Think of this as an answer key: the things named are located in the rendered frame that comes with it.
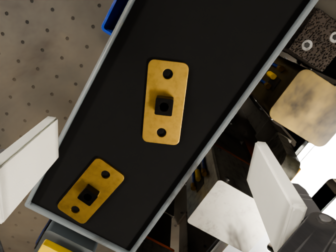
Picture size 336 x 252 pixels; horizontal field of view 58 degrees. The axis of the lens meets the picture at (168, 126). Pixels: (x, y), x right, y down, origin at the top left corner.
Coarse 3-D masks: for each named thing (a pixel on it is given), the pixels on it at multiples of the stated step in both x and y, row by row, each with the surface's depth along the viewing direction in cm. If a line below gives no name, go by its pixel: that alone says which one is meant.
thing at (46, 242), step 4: (44, 240) 38; (48, 240) 38; (44, 244) 37; (48, 244) 37; (52, 244) 38; (56, 244) 38; (40, 248) 37; (44, 248) 37; (48, 248) 37; (52, 248) 37; (56, 248) 38; (60, 248) 38; (64, 248) 38
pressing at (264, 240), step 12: (300, 144) 48; (312, 144) 47; (300, 156) 48; (312, 156) 49; (324, 156) 48; (300, 168) 49; (312, 168) 49; (324, 168) 49; (300, 180) 50; (312, 180) 50; (324, 180) 50; (312, 192) 51; (216, 240) 56; (264, 240) 55
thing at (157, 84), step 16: (160, 64) 28; (176, 64) 28; (160, 80) 29; (176, 80) 29; (160, 96) 29; (176, 96) 29; (144, 112) 30; (160, 112) 29; (176, 112) 30; (144, 128) 31; (176, 128) 30
